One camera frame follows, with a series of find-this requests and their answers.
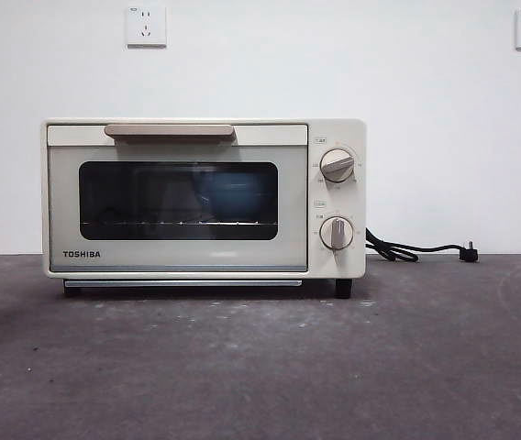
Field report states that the blue ribbed bowl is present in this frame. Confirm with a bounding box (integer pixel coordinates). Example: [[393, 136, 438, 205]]
[[191, 171, 267, 221]]

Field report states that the glass oven door beige handle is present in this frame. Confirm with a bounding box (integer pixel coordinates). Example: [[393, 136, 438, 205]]
[[47, 122, 309, 274]]

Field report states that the white Toshiba toaster oven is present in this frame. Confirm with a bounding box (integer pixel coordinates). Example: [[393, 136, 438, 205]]
[[40, 117, 368, 299]]

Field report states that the beige timer knob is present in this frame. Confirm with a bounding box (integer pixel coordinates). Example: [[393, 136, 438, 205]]
[[318, 215, 355, 251]]

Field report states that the beige temperature knob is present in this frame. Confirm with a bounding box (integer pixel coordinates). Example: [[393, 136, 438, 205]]
[[319, 147, 357, 183]]

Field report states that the metal wire oven rack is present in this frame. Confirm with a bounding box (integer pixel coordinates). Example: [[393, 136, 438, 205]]
[[79, 219, 277, 227]]

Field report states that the black power cable with plug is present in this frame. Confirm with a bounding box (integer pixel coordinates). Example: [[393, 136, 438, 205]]
[[364, 227, 482, 264]]

